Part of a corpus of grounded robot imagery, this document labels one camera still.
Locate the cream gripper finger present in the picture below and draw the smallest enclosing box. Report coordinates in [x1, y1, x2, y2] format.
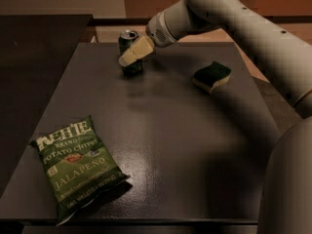
[118, 36, 155, 66]

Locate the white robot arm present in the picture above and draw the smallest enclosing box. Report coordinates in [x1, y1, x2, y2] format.
[119, 0, 312, 234]

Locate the dark side table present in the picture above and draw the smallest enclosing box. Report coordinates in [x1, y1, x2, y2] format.
[0, 15, 93, 195]

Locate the green yellow sponge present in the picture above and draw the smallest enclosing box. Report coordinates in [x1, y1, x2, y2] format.
[192, 61, 231, 94]

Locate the green jalapeno chips bag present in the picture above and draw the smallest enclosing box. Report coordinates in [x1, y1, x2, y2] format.
[30, 116, 129, 225]

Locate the green soda can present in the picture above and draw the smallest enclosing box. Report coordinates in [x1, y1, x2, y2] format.
[118, 29, 142, 76]

